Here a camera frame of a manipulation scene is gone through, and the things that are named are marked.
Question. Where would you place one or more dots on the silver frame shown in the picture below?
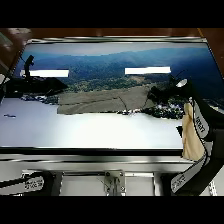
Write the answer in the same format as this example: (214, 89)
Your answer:
(100, 165)

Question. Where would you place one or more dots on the cream garment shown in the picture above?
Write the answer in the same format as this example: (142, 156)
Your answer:
(191, 140)

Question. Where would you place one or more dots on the grey garment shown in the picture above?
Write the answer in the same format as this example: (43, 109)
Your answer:
(100, 100)

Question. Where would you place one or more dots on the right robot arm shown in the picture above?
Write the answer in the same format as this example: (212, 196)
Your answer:
(203, 133)

